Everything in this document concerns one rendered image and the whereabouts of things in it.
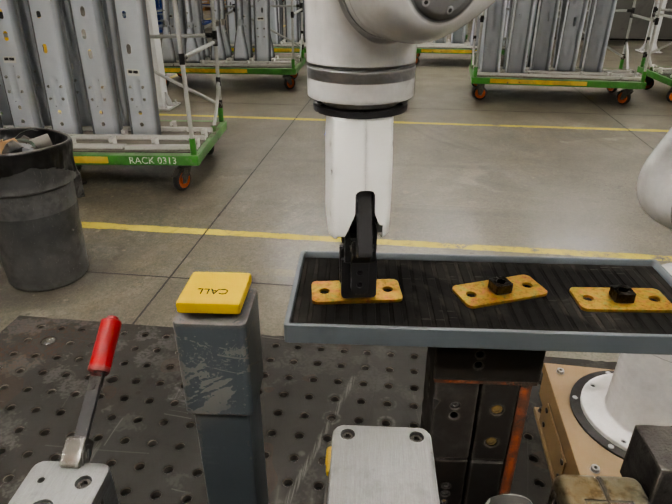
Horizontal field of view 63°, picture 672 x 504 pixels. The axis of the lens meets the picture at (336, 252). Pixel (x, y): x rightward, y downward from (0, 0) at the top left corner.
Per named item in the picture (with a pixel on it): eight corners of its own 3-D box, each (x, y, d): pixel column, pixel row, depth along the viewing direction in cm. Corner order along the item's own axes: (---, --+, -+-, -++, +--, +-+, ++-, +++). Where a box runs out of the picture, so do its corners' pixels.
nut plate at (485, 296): (469, 309, 50) (470, 298, 49) (449, 288, 53) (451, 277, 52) (549, 295, 52) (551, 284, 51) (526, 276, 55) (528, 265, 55)
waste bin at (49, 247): (-31, 298, 268) (-83, 153, 235) (36, 248, 315) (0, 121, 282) (66, 305, 262) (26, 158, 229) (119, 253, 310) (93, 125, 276)
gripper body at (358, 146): (311, 78, 48) (314, 198, 53) (314, 105, 39) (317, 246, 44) (397, 77, 48) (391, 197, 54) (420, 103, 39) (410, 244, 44)
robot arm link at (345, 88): (306, 54, 47) (307, 90, 48) (307, 72, 39) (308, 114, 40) (404, 52, 47) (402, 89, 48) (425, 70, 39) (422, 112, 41)
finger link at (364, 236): (354, 153, 44) (350, 187, 49) (360, 243, 41) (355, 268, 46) (369, 153, 44) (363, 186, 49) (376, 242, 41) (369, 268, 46)
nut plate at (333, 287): (312, 305, 50) (311, 293, 50) (311, 283, 54) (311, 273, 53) (403, 302, 51) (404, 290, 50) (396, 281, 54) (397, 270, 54)
